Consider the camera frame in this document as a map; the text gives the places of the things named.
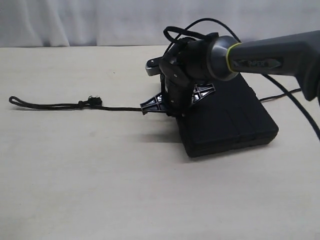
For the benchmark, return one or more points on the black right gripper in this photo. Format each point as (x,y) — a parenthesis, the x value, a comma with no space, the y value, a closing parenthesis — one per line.
(177,92)

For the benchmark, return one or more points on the white backdrop curtain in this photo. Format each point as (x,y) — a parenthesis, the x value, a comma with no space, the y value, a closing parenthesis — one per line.
(57,23)

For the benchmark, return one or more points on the black plastic carrying case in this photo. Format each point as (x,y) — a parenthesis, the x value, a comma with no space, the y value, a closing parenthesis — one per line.
(231,118)

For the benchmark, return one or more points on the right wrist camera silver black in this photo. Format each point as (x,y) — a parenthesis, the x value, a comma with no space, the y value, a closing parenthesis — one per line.
(152,67)

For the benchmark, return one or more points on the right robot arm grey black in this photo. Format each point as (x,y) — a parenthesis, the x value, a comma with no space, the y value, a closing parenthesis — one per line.
(188,69)

